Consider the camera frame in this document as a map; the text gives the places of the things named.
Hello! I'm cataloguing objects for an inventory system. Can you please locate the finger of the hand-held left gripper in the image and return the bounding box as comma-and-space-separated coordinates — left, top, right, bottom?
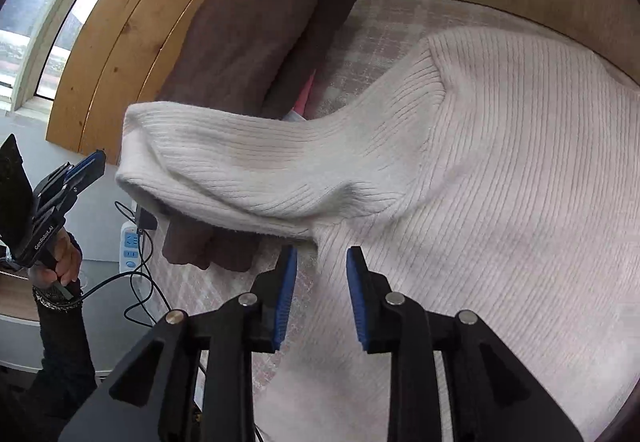
42, 154, 107, 215
37, 150, 105, 197

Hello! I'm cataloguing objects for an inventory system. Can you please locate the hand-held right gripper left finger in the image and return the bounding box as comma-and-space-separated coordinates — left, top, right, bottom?
57, 246, 299, 442

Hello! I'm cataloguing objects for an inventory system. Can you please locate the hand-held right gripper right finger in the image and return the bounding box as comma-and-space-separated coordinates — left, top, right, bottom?
346, 246, 586, 442

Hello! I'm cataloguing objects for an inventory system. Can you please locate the white ribbed sweater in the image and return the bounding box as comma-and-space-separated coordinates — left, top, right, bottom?
114, 24, 640, 442

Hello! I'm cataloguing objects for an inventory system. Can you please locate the person's left forearm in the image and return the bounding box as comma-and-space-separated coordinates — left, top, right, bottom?
0, 292, 98, 442

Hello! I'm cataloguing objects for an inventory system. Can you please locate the person's left hand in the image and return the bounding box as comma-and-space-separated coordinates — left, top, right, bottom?
27, 228, 84, 291

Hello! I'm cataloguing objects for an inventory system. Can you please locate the black flat object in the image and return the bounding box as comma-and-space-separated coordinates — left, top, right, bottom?
0, 134, 33, 247

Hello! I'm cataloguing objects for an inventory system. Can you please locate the wooden side table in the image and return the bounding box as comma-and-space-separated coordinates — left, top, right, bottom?
0, 269, 41, 323

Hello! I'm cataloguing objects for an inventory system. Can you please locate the black power adapter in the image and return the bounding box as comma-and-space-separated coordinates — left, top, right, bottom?
136, 207, 158, 233

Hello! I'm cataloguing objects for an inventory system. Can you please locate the white power strip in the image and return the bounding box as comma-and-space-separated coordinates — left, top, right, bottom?
119, 221, 143, 273

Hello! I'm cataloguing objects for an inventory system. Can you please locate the pine wood board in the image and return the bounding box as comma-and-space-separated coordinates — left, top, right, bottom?
46, 0, 223, 165

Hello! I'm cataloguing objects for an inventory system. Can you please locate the brown fleece garment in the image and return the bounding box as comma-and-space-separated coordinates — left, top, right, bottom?
155, 0, 360, 273

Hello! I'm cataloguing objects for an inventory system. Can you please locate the pink garment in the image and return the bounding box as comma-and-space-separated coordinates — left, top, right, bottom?
292, 72, 317, 115

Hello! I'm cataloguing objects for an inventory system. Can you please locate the pink plaid blanket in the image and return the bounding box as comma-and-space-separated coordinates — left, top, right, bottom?
145, 0, 608, 442

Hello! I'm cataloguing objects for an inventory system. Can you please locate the beaded bracelet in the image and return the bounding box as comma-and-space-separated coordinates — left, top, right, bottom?
31, 286, 83, 310

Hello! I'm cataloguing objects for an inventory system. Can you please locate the black power cable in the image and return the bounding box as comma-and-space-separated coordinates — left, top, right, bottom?
80, 201, 173, 327

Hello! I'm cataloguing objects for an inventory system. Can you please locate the white side window frame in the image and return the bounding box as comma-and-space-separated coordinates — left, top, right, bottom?
0, 0, 123, 115

